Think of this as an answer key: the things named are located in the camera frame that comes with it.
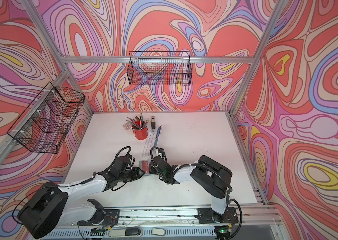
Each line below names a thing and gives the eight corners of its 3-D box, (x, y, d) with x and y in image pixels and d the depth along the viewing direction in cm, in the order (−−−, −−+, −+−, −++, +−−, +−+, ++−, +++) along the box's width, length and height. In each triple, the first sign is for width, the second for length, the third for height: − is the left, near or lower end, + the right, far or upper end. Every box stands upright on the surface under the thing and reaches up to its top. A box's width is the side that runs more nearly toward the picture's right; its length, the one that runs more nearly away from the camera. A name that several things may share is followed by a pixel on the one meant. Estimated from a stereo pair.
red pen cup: (133, 136, 107) (130, 126, 98) (141, 128, 112) (139, 118, 103) (142, 141, 104) (139, 131, 95) (150, 134, 108) (148, 124, 100)
